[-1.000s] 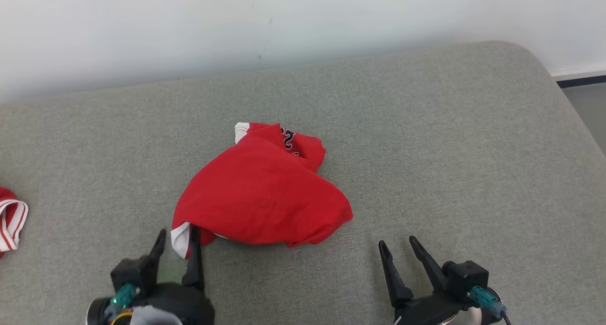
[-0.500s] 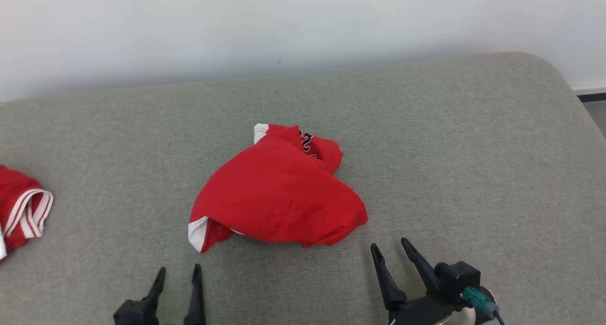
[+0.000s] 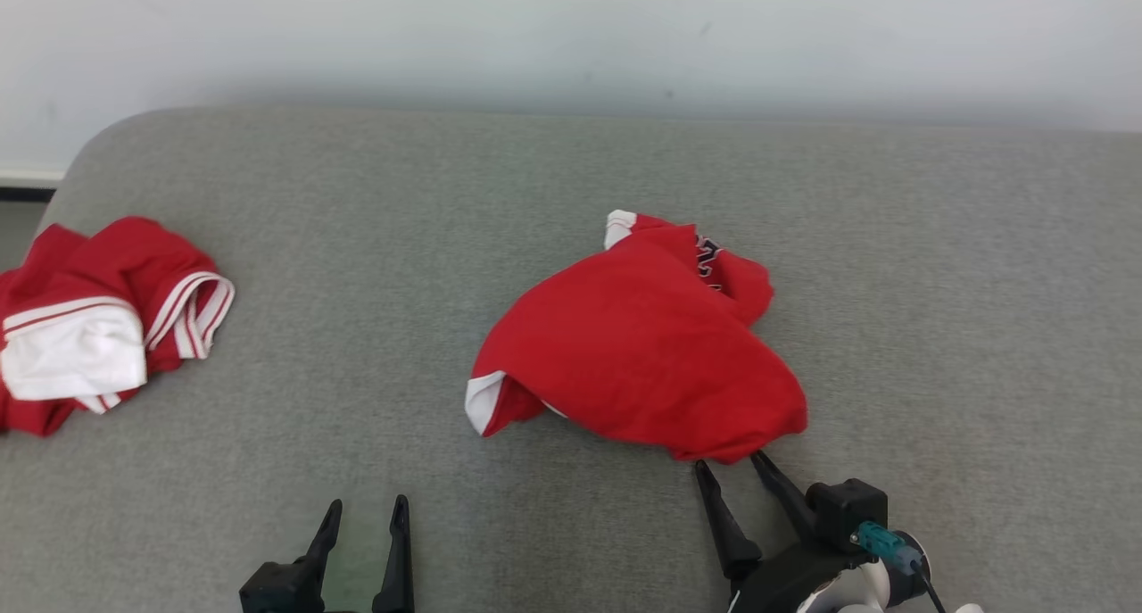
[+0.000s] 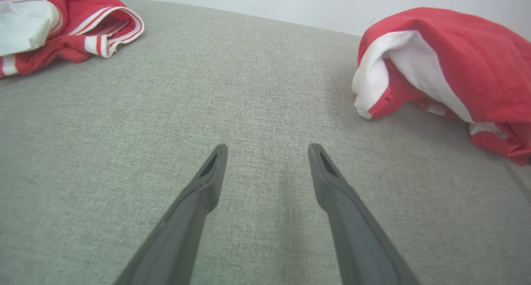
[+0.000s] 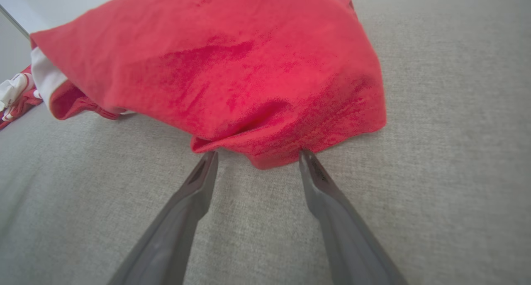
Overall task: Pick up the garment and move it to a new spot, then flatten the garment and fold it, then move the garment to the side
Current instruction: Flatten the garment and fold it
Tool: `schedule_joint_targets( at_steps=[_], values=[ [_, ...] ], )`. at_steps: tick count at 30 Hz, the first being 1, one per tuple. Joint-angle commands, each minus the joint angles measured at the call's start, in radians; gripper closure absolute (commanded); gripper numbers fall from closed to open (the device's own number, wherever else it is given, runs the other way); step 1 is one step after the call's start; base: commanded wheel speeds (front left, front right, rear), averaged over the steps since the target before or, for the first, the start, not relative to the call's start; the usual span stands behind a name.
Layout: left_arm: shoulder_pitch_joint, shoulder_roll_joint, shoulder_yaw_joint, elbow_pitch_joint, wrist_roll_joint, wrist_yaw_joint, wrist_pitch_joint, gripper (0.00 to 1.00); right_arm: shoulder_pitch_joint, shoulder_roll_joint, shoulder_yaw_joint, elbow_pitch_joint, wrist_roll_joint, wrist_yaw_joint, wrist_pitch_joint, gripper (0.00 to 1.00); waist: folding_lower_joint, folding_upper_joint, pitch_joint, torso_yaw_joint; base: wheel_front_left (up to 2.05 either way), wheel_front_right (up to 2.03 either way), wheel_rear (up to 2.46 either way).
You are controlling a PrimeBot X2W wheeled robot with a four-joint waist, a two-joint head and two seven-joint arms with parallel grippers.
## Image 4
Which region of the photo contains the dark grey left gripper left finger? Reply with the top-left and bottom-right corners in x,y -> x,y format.
113,143 -> 228,285

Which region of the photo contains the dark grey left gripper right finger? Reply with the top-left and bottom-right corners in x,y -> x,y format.
308,143 -> 421,285

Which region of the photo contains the red shorts white trim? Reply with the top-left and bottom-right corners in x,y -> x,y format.
352,7 -> 531,166

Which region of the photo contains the red white basketball jersey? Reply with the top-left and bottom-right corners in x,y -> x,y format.
0,0 -> 145,79

